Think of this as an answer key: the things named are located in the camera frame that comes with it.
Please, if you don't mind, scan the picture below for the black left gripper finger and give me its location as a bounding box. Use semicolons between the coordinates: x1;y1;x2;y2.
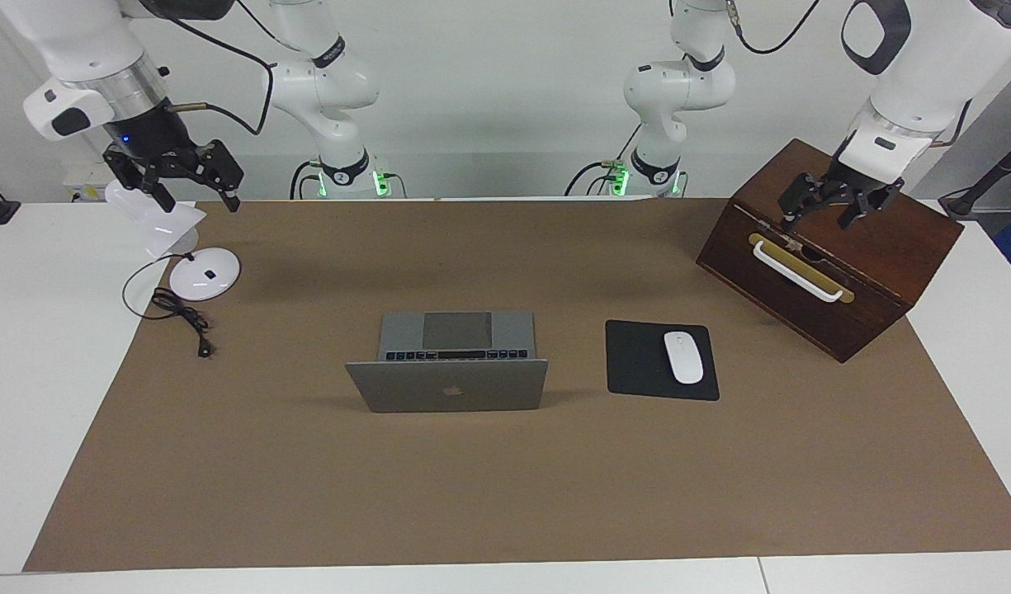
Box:
839;183;904;230
779;173;832;232

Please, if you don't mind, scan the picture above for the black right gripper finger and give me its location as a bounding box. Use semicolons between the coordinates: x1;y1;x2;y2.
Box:
198;140;243;213
103;147;177;213

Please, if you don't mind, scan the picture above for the silver grey laptop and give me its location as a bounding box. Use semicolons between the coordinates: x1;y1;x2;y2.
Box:
345;311;549;413

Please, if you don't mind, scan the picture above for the dark brown wooden box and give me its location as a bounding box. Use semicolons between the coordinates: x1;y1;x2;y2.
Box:
696;138;965;364

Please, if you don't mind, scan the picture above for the white power strip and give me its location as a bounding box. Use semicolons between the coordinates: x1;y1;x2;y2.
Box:
62;161;116;203

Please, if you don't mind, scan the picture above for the white desk lamp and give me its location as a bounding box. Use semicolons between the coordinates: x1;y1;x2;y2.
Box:
104;177;242;301

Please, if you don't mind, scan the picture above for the black stand leg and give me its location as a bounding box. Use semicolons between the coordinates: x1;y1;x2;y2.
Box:
941;132;1011;219

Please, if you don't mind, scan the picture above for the white computer mouse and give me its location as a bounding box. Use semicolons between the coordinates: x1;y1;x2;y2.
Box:
664;331;705;385

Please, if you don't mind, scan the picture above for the black mouse pad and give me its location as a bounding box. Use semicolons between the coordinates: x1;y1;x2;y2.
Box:
605;319;720;402

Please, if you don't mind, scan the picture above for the brown table mat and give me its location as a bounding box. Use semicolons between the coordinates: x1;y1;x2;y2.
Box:
22;198;1011;573

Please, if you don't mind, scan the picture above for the black right base cable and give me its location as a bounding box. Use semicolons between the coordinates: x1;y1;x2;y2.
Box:
289;159;324;200

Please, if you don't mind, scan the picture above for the black base cable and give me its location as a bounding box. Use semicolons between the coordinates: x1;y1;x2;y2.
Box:
289;159;324;200
565;122;642;197

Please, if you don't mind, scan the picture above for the white box handle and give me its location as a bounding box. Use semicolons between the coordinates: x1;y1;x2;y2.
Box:
753;239;846;304

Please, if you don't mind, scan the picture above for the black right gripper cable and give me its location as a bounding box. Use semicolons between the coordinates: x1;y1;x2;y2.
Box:
154;0;279;137

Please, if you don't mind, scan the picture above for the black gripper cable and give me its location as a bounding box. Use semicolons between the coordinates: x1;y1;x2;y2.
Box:
724;0;824;56
154;0;279;137

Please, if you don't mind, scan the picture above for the black lamp power cable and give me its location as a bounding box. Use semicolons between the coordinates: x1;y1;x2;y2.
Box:
122;252;217;359

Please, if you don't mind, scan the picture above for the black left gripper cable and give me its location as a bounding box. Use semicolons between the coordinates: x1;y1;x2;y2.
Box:
724;0;824;56

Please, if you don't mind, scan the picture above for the black left base cable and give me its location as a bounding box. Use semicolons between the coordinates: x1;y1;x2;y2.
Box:
565;122;642;197

